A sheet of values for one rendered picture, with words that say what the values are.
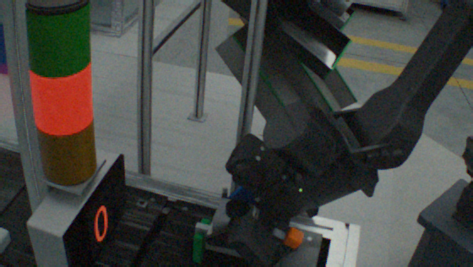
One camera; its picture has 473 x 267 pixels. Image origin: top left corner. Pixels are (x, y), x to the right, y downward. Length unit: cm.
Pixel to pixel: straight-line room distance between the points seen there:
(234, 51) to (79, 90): 46
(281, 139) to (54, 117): 24
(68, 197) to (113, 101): 87
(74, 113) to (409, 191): 88
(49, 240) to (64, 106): 12
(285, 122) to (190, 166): 58
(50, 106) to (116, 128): 82
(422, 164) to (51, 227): 98
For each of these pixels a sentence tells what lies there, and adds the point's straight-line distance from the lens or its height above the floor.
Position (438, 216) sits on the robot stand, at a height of 106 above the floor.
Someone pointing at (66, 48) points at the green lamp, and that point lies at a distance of 37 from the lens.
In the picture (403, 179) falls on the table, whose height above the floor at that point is 86.
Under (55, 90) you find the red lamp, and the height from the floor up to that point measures 135.
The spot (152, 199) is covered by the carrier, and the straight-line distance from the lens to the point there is 86.
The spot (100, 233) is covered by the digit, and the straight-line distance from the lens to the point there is 49.
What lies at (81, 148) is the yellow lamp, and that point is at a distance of 42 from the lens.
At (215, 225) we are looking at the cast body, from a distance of 67.
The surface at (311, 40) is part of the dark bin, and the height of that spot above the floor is 121.
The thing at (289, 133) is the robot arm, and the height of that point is 125.
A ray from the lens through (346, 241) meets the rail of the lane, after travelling 86.
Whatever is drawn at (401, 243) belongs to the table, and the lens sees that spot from 103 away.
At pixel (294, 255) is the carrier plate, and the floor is 97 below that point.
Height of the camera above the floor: 154
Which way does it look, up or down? 34 degrees down
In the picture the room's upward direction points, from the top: 7 degrees clockwise
